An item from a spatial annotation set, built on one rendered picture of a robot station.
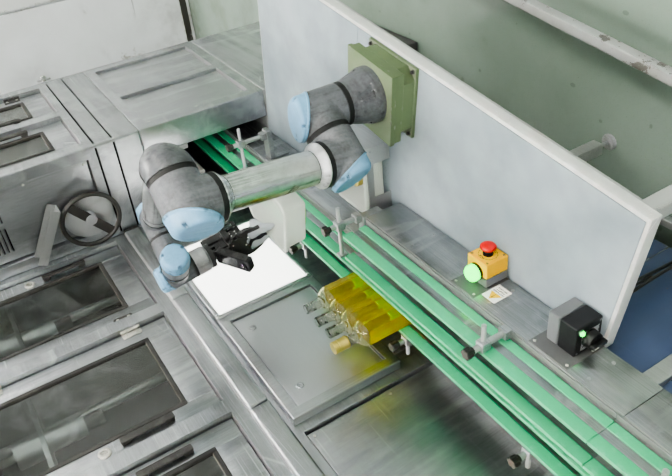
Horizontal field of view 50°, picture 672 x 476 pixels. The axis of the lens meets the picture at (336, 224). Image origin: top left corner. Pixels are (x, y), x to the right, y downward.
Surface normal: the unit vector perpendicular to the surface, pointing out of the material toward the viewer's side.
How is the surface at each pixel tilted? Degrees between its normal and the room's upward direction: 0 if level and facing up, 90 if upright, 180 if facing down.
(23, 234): 90
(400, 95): 90
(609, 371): 90
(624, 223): 0
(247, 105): 90
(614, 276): 0
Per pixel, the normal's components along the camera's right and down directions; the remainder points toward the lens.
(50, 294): -0.09, -0.82
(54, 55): 0.54, 0.43
